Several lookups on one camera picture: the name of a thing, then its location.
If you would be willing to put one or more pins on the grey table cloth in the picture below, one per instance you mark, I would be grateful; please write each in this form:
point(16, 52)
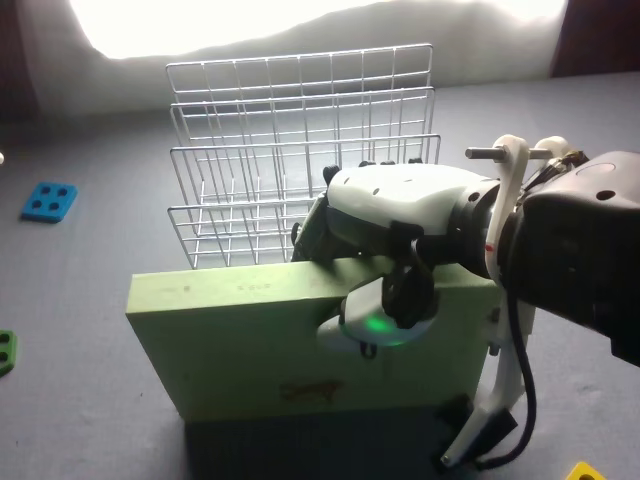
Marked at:
point(100, 425)

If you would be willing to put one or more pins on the yellow block with hole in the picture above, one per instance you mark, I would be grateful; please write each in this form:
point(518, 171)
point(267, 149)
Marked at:
point(587, 472)

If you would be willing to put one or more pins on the green pentagon block with holes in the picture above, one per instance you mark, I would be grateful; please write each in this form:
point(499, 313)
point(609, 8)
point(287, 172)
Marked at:
point(6, 352)

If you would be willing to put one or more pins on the white backdrop sheet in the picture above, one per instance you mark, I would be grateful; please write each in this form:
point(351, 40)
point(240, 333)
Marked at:
point(300, 25)

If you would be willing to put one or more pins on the light green board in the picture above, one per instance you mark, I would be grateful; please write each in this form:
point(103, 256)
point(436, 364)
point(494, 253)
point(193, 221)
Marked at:
point(240, 340)

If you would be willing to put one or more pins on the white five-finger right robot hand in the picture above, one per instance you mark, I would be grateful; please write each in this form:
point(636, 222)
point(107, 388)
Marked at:
point(390, 195)

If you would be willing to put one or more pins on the blue square block with holes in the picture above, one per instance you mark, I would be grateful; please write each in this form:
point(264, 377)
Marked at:
point(50, 202)

